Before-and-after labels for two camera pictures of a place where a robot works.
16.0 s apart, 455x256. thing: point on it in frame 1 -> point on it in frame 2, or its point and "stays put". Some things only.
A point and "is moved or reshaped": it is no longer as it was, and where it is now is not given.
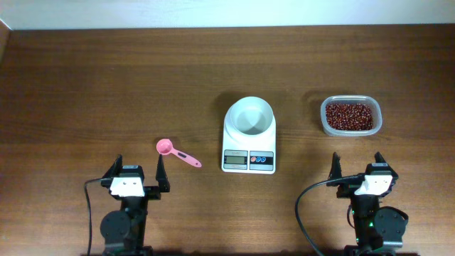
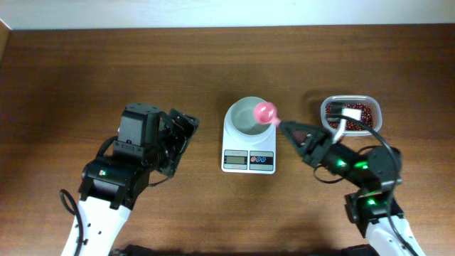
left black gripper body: x=106 y=183 -> x=173 y=143
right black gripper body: x=347 y=190 -> x=320 y=148
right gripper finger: x=335 y=172 -> x=291 y=126
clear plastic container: x=350 y=115 stays put
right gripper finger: x=379 y=158 -> x=290 y=135
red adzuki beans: x=349 y=116 stays put
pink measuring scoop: x=165 y=147 is moved or reshaped
